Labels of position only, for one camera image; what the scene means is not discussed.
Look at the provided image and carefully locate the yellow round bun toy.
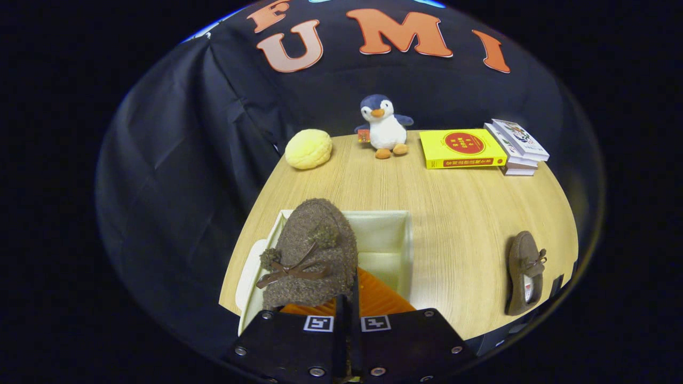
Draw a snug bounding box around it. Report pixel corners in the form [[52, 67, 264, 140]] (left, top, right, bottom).
[[284, 129, 333, 170]]

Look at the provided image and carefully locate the yellow book with red circle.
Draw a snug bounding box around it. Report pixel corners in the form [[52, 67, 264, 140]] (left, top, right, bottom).
[[419, 129, 508, 170]]

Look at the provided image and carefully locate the penguin plush toy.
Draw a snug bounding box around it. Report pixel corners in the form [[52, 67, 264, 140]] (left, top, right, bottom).
[[354, 94, 415, 159]]

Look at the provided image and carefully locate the beige fabric storage box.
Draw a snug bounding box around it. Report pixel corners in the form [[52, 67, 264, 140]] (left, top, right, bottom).
[[235, 210, 415, 337]]

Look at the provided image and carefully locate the brown fuzzy shoe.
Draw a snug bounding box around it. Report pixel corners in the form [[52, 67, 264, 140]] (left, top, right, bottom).
[[505, 230, 548, 316], [256, 198, 359, 311]]

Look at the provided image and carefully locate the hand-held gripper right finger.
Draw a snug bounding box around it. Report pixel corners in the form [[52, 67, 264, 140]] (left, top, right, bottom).
[[350, 267, 476, 384]]

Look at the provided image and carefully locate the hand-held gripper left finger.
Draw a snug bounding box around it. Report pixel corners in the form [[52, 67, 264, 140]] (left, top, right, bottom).
[[224, 295, 351, 384]]

